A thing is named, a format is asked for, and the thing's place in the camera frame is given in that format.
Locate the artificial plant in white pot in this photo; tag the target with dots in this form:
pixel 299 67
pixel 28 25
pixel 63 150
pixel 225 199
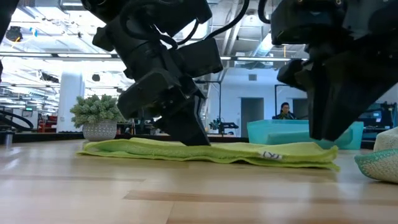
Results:
pixel 98 112

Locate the black hanging ceiling device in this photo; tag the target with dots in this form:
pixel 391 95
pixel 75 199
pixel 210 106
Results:
pixel 14 33

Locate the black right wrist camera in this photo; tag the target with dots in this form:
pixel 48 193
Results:
pixel 308 21

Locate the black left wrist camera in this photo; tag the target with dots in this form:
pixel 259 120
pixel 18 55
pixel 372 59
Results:
pixel 183 15

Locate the lime green microfiber towel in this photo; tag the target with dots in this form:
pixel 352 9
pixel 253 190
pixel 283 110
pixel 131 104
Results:
pixel 217 152

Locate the mint green microfiber towel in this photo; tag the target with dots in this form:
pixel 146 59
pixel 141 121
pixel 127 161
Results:
pixel 382 168

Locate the person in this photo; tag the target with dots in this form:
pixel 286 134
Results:
pixel 284 112

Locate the black aluminium table frame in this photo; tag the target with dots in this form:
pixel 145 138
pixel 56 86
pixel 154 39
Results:
pixel 46 137

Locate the small green desk plant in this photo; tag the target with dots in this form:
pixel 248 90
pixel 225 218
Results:
pixel 214 124

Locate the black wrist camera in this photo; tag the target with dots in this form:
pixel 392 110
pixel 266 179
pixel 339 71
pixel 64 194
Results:
pixel 308 21
pixel 183 15

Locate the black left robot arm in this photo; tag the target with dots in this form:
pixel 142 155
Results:
pixel 102 9

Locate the black computer monitor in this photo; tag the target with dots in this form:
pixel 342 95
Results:
pixel 373 116

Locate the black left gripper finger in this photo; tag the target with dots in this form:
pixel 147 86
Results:
pixel 146 93
pixel 202 59

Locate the teal translucent plastic bin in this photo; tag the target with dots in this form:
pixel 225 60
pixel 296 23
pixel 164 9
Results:
pixel 258 130

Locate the white round column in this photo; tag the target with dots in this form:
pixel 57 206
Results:
pixel 71 102

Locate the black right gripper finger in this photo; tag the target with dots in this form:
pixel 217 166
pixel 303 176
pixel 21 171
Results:
pixel 293 74
pixel 342 102

